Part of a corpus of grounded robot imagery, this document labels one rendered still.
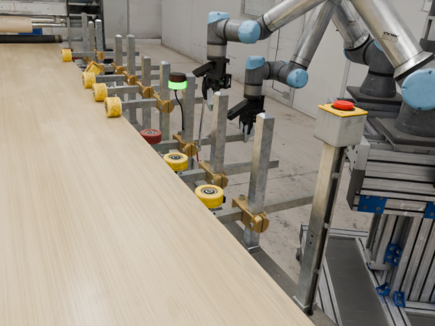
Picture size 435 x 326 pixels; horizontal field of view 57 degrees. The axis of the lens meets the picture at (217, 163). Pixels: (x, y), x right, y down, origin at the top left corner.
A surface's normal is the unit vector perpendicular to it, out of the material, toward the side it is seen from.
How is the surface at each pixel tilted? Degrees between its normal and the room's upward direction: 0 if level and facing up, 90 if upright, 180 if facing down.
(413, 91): 95
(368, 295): 0
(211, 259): 0
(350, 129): 90
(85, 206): 0
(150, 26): 90
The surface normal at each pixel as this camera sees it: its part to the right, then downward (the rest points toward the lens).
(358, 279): 0.07, -0.91
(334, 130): -0.89, 0.14
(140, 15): 0.42, 0.40
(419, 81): -0.46, 0.42
